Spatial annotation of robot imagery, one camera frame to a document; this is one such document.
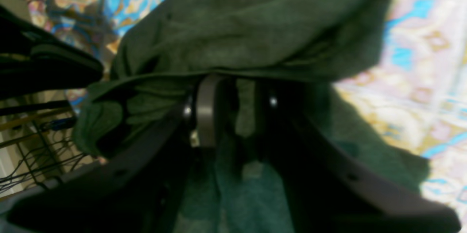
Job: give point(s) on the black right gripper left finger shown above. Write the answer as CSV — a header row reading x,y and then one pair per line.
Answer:
x,y
138,191

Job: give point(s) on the dark green long-sleeve shirt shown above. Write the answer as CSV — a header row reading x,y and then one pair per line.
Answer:
x,y
310,42

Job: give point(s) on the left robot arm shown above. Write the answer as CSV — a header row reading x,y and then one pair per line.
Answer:
x,y
33,60

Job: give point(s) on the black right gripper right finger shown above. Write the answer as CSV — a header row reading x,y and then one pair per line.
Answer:
x,y
346,189

